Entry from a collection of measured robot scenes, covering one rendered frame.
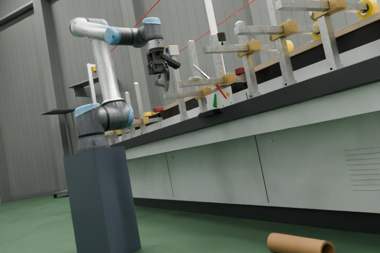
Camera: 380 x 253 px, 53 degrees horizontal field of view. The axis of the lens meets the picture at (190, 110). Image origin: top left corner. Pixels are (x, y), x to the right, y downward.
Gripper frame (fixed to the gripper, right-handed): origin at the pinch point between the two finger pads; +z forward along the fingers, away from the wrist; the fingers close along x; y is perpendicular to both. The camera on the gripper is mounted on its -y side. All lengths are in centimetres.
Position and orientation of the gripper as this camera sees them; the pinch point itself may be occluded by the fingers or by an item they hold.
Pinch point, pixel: (167, 88)
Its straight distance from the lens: 190.3
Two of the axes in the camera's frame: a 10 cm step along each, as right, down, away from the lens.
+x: 4.7, -1.8, -8.6
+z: 1.8, 9.8, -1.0
